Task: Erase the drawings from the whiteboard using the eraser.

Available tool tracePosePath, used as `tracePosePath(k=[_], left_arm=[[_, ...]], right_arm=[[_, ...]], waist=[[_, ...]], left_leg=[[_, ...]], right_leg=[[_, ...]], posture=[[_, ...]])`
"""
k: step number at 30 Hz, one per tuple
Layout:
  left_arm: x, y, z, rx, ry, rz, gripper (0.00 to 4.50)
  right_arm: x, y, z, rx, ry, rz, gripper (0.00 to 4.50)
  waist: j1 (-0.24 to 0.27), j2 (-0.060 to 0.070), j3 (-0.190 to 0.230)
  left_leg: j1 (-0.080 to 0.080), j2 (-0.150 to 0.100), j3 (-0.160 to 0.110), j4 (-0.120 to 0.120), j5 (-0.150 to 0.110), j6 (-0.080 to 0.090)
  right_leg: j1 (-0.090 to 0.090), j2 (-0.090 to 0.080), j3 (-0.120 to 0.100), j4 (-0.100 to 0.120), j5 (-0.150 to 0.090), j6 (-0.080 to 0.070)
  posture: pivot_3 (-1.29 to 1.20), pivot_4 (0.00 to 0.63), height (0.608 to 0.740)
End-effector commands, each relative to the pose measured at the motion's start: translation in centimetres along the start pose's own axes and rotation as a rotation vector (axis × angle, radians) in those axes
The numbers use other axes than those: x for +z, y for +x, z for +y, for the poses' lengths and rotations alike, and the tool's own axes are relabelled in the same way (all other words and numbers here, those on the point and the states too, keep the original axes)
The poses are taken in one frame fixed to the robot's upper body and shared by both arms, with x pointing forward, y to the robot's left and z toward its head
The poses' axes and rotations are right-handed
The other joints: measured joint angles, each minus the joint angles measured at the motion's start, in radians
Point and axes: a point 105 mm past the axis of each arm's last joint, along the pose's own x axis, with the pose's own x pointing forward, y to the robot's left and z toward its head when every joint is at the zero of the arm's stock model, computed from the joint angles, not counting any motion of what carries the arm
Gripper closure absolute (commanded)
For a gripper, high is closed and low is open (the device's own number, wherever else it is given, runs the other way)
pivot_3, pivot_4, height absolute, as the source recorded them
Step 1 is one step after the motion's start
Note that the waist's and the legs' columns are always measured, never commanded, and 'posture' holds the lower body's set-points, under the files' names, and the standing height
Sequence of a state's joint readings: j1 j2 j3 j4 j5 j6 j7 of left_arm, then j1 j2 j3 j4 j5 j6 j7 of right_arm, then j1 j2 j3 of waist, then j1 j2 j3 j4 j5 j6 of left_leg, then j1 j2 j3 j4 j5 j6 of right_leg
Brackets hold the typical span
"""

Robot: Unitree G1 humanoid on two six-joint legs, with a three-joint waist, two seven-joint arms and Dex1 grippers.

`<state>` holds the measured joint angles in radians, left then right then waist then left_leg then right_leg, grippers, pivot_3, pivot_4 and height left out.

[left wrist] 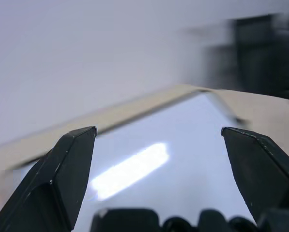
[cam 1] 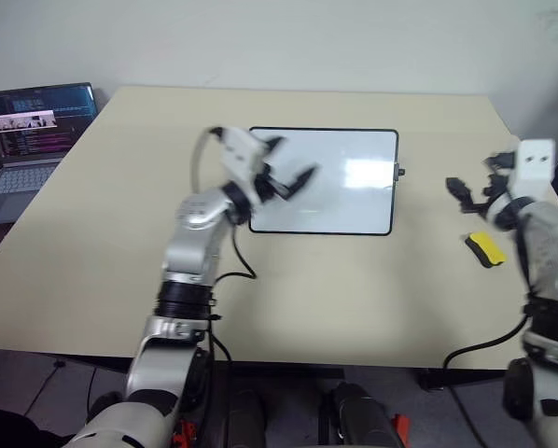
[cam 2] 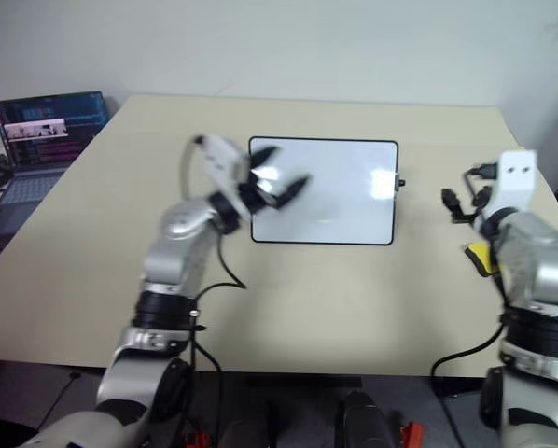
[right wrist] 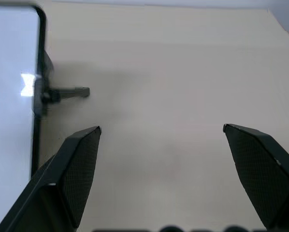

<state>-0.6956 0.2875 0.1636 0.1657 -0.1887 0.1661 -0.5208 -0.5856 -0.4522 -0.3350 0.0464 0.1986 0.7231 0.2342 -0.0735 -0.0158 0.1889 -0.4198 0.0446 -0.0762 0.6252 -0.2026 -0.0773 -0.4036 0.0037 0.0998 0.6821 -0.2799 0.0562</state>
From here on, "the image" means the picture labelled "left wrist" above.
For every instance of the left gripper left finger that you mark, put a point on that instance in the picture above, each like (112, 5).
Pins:
(50, 183)

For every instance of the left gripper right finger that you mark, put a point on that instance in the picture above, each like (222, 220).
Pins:
(260, 174)

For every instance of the black-framed whiteboard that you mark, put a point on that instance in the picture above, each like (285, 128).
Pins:
(183, 174)

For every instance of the black bulky equipment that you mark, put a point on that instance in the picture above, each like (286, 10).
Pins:
(263, 55)

